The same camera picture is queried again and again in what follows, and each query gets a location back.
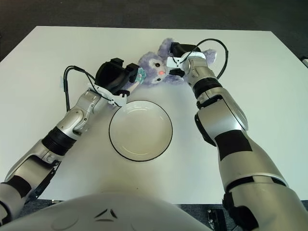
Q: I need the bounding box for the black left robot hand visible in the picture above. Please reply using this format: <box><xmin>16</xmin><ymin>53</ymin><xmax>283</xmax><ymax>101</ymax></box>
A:
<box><xmin>87</xmin><ymin>57</ymin><xmax>141</xmax><ymax>108</ymax></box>

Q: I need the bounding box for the grey robot torso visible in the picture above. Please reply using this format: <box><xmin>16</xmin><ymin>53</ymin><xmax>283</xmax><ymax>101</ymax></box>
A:
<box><xmin>4</xmin><ymin>192</ymin><xmax>217</xmax><ymax>231</ymax></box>

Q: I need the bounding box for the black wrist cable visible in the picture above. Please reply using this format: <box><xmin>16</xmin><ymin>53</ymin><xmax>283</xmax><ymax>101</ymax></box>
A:
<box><xmin>63</xmin><ymin>65</ymin><xmax>114</xmax><ymax>113</ymax></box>
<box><xmin>178</xmin><ymin>38</ymin><xmax>229</xmax><ymax>79</ymax></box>

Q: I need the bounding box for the black table frame bracket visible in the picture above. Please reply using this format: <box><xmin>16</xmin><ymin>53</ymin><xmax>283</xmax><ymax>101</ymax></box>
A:
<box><xmin>207</xmin><ymin>208</ymin><xmax>228</xmax><ymax>231</ymax></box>

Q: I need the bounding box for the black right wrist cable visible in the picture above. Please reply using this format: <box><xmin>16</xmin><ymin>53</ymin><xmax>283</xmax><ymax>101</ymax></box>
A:
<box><xmin>178</xmin><ymin>38</ymin><xmax>229</xmax><ymax>79</ymax></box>

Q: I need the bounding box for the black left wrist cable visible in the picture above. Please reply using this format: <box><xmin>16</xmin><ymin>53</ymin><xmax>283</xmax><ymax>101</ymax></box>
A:
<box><xmin>63</xmin><ymin>65</ymin><xmax>114</xmax><ymax>113</ymax></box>

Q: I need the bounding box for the white plate with black rim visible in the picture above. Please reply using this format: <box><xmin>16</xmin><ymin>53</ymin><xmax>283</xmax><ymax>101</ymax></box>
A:
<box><xmin>108</xmin><ymin>100</ymin><xmax>173</xmax><ymax>161</ymax></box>

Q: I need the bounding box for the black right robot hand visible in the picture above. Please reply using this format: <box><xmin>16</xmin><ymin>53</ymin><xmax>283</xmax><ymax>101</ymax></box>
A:
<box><xmin>166</xmin><ymin>42</ymin><xmax>207</xmax><ymax>77</ymax></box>

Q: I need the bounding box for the purple plush bunny doll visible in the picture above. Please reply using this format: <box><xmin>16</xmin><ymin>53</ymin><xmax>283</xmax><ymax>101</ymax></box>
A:
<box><xmin>108</xmin><ymin>38</ymin><xmax>218</xmax><ymax>106</ymax></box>

